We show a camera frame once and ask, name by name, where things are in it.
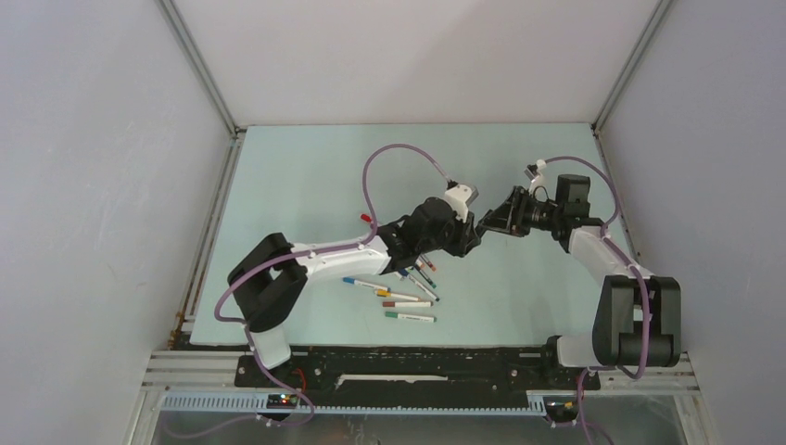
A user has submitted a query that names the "left aluminium frame post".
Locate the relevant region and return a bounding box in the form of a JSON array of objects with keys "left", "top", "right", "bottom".
[{"left": 157, "top": 0, "right": 246, "bottom": 349}]

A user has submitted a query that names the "purple cable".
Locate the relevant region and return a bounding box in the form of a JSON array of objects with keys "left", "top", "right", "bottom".
[
  {"left": 213, "top": 143, "right": 459, "bottom": 427},
  {"left": 543, "top": 156, "right": 653, "bottom": 445}
]

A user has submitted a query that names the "aluminium frame post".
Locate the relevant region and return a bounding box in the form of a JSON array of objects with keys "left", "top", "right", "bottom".
[
  {"left": 592, "top": 0, "right": 675, "bottom": 137},
  {"left": 157, "top": 0, "right": 246, "bottom": 349}
]

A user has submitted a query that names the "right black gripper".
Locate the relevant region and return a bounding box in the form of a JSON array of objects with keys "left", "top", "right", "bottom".
[{"left": 477, "top": 186, "right": 562, "bottom": 237}]

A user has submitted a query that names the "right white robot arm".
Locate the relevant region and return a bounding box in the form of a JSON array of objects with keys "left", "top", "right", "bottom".
[{"left": 478, "top": 174, "right": 682, "bottom": 388}]

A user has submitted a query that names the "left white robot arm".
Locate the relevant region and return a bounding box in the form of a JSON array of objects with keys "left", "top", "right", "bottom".
[{"left": 227, "top": 185, "right": 480, "bottom": 387}]

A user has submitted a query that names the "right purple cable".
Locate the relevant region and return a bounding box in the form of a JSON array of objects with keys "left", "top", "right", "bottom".
[{"left": 543, "top": 156, "right": 653, "bottom": 445}]

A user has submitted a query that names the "red gel pen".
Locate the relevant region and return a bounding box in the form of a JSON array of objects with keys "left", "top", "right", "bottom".
[{"left": 420, "top": 255, "right": 437, "bottom": 272}]

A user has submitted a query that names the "right aluminium frame post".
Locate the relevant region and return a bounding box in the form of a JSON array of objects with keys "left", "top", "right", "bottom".
[{"left": 592, "top": 0, "right": 675, "bottom": 137}]

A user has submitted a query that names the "green capped marker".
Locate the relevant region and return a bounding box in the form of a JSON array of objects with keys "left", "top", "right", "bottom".
[{"left": 385, "top": 311, "right": 437, "bottom": 323}]

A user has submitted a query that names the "green gel pen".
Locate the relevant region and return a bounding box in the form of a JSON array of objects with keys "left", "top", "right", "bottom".
[{"left": 413, "top": 264, "right": 437, "bottom": 288}]

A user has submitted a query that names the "light blue capped marker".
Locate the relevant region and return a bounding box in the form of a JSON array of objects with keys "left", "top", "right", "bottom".
[{"left": 342, "top": 277, "right": 391, "bottom": 292}]

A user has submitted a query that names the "yellow capped marker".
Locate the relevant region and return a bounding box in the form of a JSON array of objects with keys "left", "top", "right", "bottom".
[{"left": 374, "top": 289, "right": 422, "bottom": 302}]

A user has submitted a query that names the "grey cable duct rail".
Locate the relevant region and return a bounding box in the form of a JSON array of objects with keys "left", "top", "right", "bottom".
[{"left": 160, "top": 392, "right": 577, "bottom": 417}]

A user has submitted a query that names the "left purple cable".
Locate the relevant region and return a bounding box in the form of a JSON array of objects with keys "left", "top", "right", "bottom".
[{"left": 213, "top": 143, "right": 459, "bottom": 427}]

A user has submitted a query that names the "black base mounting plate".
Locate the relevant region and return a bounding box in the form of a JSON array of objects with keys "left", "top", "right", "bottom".
[{"left": 234, "top": 346, "right": 601, "bottom": 407}]

